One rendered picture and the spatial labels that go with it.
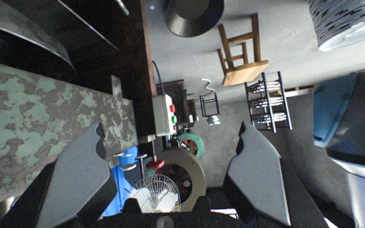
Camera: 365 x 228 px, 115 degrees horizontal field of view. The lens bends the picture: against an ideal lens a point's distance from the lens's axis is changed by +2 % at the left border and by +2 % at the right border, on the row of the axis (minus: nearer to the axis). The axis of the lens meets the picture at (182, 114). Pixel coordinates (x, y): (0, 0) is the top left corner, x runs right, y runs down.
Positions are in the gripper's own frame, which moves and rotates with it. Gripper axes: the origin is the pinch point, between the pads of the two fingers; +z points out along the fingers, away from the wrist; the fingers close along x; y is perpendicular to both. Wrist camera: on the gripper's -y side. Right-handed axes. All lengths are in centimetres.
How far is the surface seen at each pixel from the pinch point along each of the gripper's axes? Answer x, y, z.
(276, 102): 162, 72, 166
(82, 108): -16.9, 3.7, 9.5
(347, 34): 80, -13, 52
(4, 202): -22.6, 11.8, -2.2
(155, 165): -8.8, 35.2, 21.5
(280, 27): 77, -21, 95
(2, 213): -22.6, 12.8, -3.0
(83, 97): -17.1, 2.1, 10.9
